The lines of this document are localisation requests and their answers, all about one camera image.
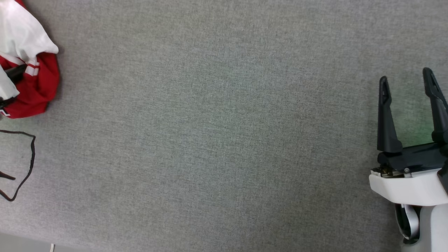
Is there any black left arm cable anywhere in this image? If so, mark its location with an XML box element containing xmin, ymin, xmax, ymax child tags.
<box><xmin>0</xmin><ymin>129</ymin><xmax>36</xmax><ymax>202</ymax></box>

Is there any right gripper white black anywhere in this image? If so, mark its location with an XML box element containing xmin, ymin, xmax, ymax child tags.
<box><xmin>369</xmin><ymin>68</ymin><xmax>448</xmax><ymax>205</ymax></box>

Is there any red and white jersey garment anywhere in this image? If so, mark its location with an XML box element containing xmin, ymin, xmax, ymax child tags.
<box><xmin>0</xmin><ymin>0</ymin><xmax>60</xmax><ymax>119</ymax></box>

